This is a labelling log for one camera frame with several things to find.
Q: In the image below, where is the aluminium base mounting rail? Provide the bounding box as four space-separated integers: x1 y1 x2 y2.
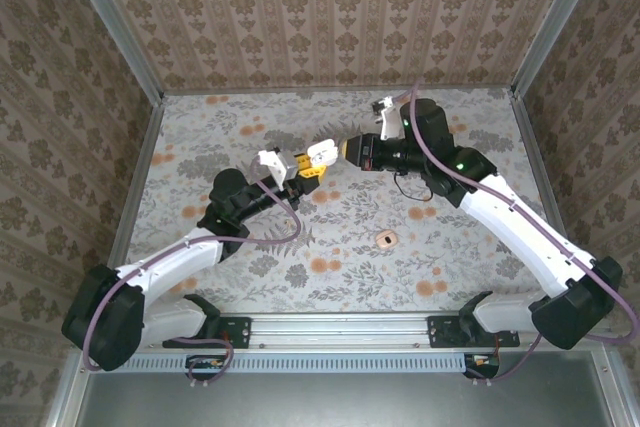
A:
247 314 431 351

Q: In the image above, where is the aluminium frame post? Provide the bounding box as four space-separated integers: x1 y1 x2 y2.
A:
510 0 610 98
58 0 166 101

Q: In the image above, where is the grey metal sheet panel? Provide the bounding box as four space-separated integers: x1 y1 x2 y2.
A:
74 371 614 427

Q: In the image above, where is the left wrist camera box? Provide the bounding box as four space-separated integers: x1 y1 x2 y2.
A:
256 146 302 187

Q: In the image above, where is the grey slotted cable duct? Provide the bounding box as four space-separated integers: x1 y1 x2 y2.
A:
92 351 501 374

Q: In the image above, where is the black connector box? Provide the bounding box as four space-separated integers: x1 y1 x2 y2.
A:
185 354 234 381
462 352 501 379

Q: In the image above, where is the thin black cable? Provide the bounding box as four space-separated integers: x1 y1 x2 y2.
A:
393 170 435 204

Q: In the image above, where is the aluminium table edge rail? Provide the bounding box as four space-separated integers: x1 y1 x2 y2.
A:
108 94 166 271
509 89 581 268

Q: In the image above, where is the short purple base cable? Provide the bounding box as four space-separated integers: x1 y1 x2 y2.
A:
469 334 545 383
172 334 236 391

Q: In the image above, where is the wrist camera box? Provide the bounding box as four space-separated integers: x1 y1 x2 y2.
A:
370 94 407 142
256 146 302 187

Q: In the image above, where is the floral printed tablecloth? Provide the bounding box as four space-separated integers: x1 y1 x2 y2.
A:
127 88 571 316

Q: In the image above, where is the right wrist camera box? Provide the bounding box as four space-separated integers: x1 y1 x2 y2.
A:
370 94 407 142

